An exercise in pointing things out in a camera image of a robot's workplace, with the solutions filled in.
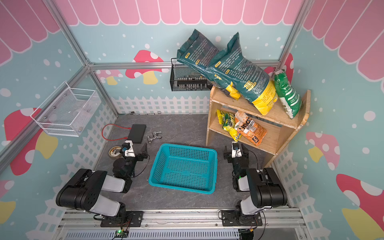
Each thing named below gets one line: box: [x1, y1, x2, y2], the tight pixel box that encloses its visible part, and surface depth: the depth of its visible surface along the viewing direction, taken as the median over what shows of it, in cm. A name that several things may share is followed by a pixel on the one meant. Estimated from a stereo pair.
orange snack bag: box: [234, 111, 268, 147], surface depth 79 cm
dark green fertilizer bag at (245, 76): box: [209, 32, 278, 116], surface depth 58 cm
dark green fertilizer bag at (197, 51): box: [177, 29, 241, 99], surface depth 62 cm
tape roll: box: [108, 146, 122, 158], surface depth 100 cm
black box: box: [127, 124, 147, 144], surface depth 111 cm
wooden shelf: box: [206, 85, 311, 168], surface depth 79 cm
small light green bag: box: [274, 69, 303, 119], surface depth 58 cm
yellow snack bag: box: [216, 109, 242, 142], surface depth 81 cm
